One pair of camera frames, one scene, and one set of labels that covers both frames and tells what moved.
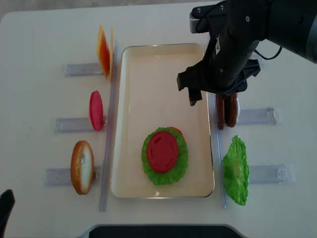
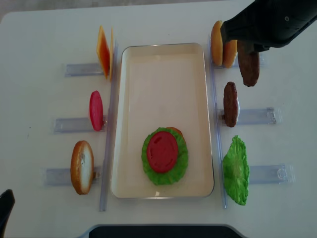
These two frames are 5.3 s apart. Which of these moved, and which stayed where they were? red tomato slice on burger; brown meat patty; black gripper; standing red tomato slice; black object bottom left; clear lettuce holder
Moved: black gripper; brown meat patty
Stayed: clear lettuce holder; standing red tomato slice; red tomato slice on burger; black object bottom left
